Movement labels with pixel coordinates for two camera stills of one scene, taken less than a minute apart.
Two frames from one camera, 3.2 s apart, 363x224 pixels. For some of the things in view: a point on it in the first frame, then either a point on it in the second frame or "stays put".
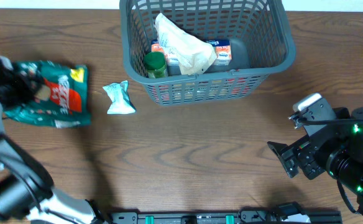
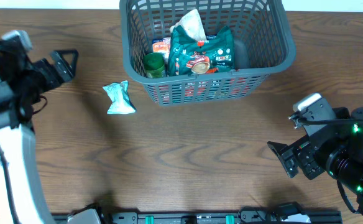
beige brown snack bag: x=192 y=56 to x=191 y=22
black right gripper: x=298 y=156 stays put
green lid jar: x=155 y=65 stays put
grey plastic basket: x=260 y=38 stays put
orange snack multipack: x=222 y=48 to x=162 y=45
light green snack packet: x=119 y=94 stays put
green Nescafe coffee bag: x=63 y=101 to x=188 y=55
